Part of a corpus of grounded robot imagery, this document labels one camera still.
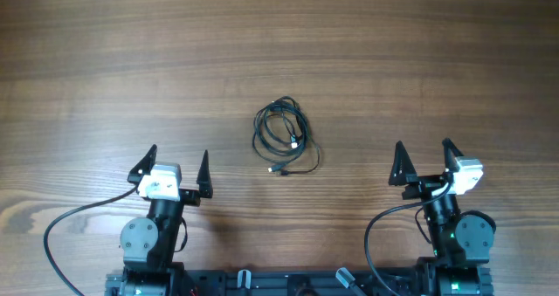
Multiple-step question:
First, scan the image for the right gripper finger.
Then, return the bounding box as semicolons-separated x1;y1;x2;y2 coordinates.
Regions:
442;138;464;172
388;141;418;186

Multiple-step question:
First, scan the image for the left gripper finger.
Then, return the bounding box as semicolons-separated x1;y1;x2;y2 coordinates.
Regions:
127;144;157;184
197;150;213;198

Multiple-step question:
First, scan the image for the thick black USB cable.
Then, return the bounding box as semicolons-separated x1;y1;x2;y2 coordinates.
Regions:
252;95;312;165

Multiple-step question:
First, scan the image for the black cable white plug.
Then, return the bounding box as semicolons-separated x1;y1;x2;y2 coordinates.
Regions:
262;96;307;157

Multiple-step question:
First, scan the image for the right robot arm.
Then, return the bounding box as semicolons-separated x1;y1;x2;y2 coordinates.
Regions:
389;138;496;296

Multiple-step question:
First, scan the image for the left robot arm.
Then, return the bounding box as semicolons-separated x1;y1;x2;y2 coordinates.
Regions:
106;145;213;296

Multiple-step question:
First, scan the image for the right camera cable black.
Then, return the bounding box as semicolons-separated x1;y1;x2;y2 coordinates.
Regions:
363;180;455;296

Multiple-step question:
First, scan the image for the camera cable black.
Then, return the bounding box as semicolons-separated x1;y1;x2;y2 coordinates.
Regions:
363;180;455;296
43;187;137;296

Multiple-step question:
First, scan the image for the left camera cable black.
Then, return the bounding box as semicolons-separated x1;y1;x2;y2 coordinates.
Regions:
43;187;137;296

